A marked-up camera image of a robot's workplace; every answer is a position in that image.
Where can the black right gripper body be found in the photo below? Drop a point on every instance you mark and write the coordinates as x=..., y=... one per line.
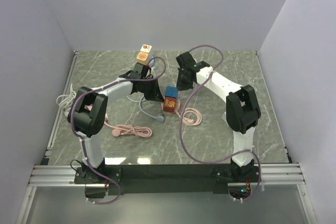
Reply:
x=182, y=83

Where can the brown patterned cube socket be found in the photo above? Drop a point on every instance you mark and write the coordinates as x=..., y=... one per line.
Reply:
x=169, y=106

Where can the pink power strip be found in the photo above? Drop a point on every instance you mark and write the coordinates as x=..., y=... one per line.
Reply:
x=88, y=107

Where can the white patterned cube socket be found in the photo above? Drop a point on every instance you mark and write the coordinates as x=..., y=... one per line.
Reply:
x=146, y=48

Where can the yellow patterned cube socket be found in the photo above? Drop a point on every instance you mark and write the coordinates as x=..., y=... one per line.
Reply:
x=143, y=58

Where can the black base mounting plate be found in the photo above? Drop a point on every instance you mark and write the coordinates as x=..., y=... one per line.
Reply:
x=176, y=178

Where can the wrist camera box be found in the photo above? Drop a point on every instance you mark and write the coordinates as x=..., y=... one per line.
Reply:
x=186, y=60
x=140, y=71

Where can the pink round socket base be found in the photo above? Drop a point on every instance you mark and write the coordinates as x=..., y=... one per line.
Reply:
x=178, y=105

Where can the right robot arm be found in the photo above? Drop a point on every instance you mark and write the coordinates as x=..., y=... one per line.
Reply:
x=242, y=110

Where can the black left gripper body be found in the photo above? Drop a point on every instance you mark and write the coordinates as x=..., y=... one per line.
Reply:
x=148, y=88

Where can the aluminium rail frame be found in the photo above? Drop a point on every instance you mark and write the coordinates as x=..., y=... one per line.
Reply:
x=286, y=174

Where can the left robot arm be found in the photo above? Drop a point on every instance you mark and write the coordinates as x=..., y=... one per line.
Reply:
x=88, y=111

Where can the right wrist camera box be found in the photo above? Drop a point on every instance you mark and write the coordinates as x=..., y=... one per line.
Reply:
x=186, y=60

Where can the blue cube socket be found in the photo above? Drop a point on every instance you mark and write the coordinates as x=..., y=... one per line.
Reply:
x=171, y=93

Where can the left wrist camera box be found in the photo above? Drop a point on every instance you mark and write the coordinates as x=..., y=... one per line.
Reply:
x=140, y=71

